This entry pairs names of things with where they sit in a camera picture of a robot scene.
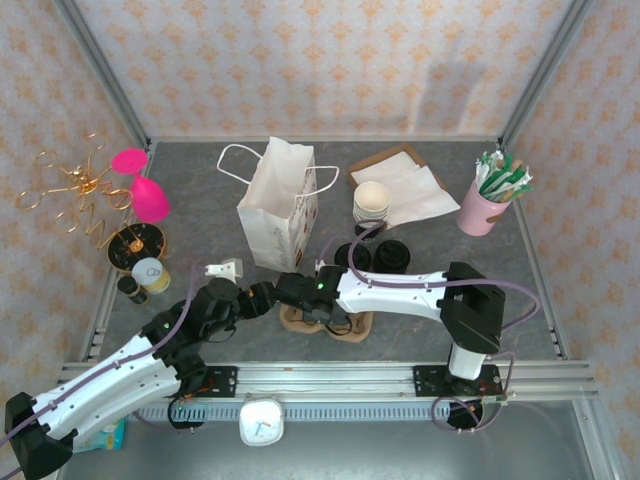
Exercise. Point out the brown pulp cup carrier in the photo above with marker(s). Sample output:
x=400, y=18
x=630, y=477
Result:
x=360, y=325

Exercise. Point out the stack of black cup lids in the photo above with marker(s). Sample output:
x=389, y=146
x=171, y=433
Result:
x=392, y=255

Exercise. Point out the stack of paper cups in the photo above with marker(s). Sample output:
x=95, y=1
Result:
x=371, y=197

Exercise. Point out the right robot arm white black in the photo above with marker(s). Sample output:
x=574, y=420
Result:
x=400, y=300

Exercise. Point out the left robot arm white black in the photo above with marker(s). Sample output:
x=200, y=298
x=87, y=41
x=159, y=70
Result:
x=100, y=395

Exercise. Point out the blue wet wipes pack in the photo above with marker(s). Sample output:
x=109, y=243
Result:
x=112, y=435

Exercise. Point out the small yellow can white lid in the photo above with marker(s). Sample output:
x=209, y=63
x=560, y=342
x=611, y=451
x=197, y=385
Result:
x=150, y=275

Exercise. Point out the small dark bottle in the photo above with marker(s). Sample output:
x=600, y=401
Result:
x=132, y=291

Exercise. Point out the white square clock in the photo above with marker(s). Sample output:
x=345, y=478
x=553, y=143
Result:
x=261, y=421

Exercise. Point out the pink plastic wine glass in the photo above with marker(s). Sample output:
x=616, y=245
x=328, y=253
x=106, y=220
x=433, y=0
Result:
x=147, y=197

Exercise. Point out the white napkin stack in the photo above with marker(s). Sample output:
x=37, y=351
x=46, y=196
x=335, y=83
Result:
x=395, y=167

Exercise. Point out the brown cardboard napkin tray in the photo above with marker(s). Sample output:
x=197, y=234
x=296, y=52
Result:
x=380, y=156

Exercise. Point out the pink cylindrical holder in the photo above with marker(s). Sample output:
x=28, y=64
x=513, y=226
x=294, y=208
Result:
x=477, y=210

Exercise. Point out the wooden stir stick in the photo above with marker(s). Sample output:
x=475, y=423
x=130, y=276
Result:
x=509, y=196

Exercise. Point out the green white sachets bundle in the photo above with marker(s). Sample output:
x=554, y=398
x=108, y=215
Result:
x=500, y=175

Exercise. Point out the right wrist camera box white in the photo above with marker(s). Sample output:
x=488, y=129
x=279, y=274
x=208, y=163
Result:
x=320, y=265

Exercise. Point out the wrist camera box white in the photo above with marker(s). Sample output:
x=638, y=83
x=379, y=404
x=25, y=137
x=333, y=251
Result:
x=320, y=265
x=225, y=270

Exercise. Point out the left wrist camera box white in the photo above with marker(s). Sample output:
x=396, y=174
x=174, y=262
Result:
x=225, y=270

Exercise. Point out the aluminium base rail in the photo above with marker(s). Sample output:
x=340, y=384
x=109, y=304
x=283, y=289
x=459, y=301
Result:
x=325, y=380

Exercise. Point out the aluminium frame post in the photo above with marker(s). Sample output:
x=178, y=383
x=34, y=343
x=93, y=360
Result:
x=545, y=70
x=105, y=70

